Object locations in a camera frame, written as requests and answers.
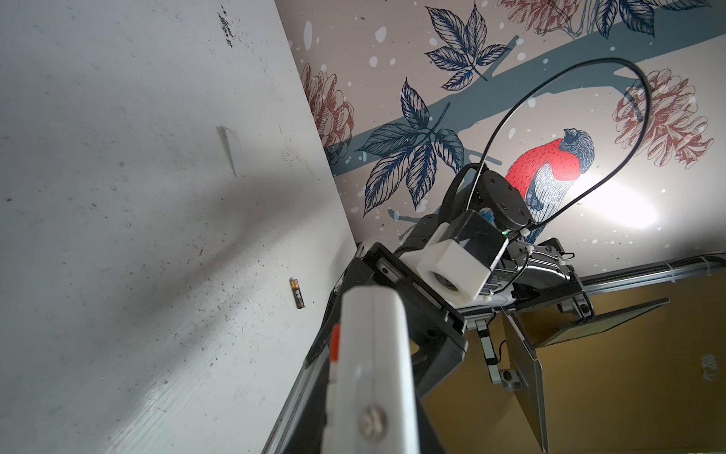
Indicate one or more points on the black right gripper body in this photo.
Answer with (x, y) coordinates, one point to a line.
(433, 325)

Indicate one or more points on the white remote control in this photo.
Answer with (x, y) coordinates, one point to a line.
(371, 400)

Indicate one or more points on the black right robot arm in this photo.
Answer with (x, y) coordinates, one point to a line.
(537, 274)

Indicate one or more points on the dark monitor screens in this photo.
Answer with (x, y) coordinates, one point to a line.
(602, 392)

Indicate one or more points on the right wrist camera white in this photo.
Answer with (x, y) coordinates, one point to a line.
(459, 257)

